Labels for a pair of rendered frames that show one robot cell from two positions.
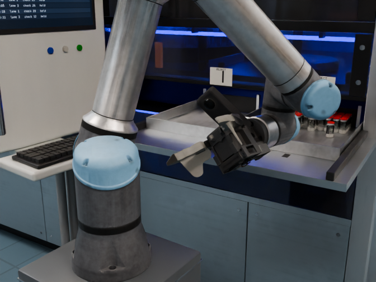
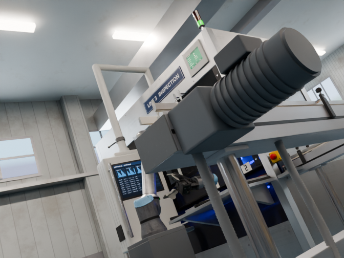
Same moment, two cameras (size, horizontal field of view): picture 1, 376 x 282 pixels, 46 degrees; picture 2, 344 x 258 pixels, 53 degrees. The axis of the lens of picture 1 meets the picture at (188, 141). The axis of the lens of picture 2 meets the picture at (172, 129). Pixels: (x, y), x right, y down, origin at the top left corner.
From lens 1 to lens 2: 1.43 m
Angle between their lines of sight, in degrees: 39
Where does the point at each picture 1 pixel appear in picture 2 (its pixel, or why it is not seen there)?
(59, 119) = not seen: hidden behind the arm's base
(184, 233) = not seen: outside the picture
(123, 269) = (153, 231)
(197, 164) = (173, 195)
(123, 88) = (148, 183)
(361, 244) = (299, 230)
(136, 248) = (157, 224)
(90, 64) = (166, 205)
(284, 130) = not seen: hidden behind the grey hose
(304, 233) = (277, 239)
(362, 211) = (289, 213)
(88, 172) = (136, 203)
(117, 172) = (144, 200)
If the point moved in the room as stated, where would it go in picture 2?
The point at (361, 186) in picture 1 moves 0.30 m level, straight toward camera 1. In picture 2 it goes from (282, 201) to (259, 209)
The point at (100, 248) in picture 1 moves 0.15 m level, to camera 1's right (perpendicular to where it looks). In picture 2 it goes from (146, 226) to (169, 216)
